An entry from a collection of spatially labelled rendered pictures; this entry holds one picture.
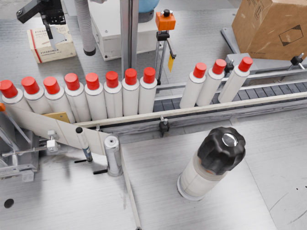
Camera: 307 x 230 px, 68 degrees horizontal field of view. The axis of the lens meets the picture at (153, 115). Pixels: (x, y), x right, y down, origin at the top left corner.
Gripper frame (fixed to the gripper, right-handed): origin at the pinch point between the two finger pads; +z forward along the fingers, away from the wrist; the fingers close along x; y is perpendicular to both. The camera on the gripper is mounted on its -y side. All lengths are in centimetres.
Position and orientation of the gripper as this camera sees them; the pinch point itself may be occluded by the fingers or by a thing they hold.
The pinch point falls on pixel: (50, 39)
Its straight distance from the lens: 108.1
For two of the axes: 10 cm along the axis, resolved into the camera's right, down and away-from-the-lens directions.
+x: -3.9, -7.9, 4.7
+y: 9.1, -2.7, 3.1
